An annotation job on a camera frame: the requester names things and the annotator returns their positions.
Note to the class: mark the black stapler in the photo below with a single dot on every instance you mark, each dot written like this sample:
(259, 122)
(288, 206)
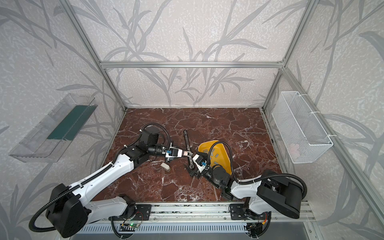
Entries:
(191, 163)

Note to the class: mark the yellow plastic tray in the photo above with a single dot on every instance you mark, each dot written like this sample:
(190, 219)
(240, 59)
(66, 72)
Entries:
(218, 156)

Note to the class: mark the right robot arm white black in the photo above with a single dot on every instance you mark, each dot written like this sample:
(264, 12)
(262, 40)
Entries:
(270, 191)

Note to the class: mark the left circuit board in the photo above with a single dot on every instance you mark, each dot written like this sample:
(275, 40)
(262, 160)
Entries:
(129, 227)

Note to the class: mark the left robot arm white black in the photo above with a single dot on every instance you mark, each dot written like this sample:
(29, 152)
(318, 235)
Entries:
(72, 207)

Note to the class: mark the pink object in basket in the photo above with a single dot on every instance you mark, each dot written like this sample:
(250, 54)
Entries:
(294, 150)

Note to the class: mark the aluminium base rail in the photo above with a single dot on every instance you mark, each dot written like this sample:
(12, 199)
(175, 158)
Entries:
(193, 212)

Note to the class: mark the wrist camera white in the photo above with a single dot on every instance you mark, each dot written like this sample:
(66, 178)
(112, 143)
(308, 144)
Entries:
(200, 161)
(174, 153)

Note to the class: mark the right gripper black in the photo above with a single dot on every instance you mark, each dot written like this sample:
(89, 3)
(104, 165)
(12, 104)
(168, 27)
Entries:
(195, 167)

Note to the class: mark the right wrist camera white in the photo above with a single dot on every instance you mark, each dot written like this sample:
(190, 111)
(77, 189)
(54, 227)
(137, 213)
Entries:
(200, 161)

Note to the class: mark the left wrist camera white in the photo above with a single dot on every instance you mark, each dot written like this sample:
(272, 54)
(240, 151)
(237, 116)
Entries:
(174, 153)

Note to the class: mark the clear acrylic wall shelf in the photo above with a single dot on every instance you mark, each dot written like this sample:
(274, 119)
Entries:
(47, 142)

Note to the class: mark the white wire mesh basket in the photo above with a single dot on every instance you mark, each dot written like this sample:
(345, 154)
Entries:
(298, 124)

